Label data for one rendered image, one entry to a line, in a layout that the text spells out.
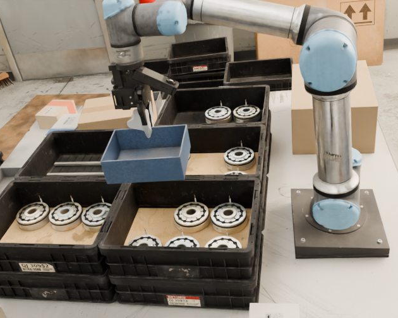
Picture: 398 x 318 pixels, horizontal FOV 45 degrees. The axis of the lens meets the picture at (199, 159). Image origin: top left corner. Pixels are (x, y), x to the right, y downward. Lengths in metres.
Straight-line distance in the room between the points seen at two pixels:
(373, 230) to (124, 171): 0.75
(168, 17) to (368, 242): 0.84
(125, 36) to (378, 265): 0.92
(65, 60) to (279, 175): 3.38
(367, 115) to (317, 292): 0.71
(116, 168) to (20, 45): 3.83
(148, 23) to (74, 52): 3.66
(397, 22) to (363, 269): 3.33
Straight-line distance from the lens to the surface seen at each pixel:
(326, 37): 1.05
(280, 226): 1.57
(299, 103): 1.82
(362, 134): 1.85
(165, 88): 1.21
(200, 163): 1.66
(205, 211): 1.41
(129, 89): 1.22
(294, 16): 1.20
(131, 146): 1.33
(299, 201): 1.58
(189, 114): 1.97
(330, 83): 1.07
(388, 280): 1.44
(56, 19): 4.72
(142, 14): 1.15
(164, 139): 1.30
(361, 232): 1.50
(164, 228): 1.42
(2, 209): 1.60
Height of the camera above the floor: 1.76
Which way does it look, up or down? 34 degrees down
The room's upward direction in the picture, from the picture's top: 9 degrees counter-clockwise
